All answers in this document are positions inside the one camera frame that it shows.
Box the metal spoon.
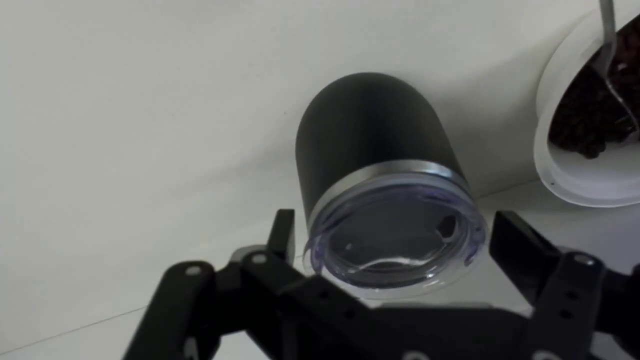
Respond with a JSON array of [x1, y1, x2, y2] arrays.
[[588, 0, 640, 137]]

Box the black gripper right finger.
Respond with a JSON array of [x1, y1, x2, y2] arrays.
[[487, 208, 640, 360]]

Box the clear plastic cup lid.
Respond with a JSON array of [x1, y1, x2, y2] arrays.
[[301, 172, 490, 295]]

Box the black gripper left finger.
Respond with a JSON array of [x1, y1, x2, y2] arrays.
[[122, 206, 375, 360]]

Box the dark food in bowl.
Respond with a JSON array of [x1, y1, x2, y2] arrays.
[[546, 25, 640, 160]]

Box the white bowl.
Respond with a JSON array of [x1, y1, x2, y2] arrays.
[[532, 4, 640, 213]]

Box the black cup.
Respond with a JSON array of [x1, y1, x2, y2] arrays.
[[293, 71, 469, 224]]

